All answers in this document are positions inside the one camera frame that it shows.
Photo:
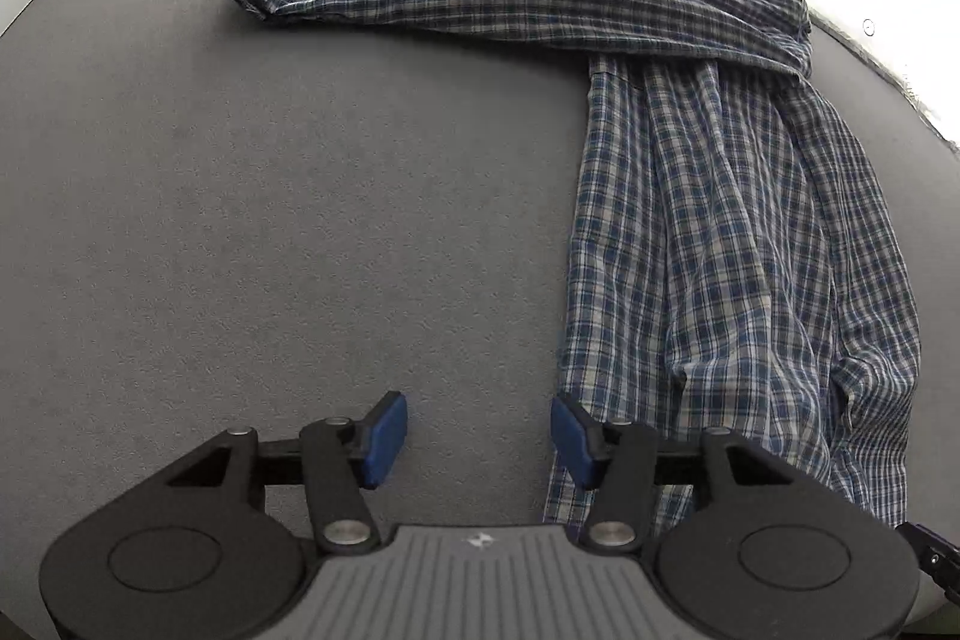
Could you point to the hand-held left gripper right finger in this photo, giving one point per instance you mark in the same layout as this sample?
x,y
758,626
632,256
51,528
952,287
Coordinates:
x,y
574,437

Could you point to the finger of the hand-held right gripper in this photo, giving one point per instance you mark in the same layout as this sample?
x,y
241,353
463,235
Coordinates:
x,y
934,546

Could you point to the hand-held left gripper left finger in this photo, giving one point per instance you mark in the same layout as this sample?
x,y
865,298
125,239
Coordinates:
x,y
384,437

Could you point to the blue plaid shirt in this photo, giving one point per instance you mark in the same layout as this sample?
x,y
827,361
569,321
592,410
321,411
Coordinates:
x,y
712,197

